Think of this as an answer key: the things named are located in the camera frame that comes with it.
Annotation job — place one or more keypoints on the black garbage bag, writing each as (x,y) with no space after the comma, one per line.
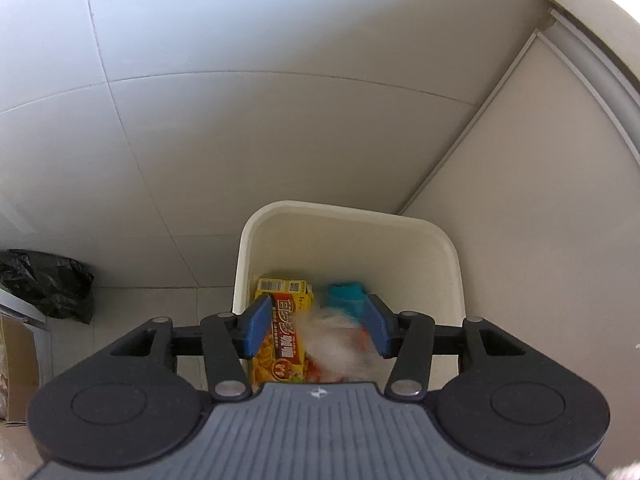
(50,285)

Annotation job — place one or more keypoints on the beige kitchen cabinet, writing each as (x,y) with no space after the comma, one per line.
(550,210)

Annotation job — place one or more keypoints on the white plastic bin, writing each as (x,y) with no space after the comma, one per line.
(350,240)

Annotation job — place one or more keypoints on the yellow cardboard box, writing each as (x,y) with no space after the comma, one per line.
(285,310)

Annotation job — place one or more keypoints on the white tissue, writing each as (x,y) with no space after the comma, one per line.
(335,345)

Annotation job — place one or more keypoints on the brown cardboard box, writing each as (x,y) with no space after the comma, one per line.
(20,370)

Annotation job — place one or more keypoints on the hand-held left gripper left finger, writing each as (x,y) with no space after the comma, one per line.
(257,327)

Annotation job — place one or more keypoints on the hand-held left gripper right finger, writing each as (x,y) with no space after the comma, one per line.
(377,327)

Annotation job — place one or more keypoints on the blue plastic cup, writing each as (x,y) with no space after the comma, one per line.
(345,297)

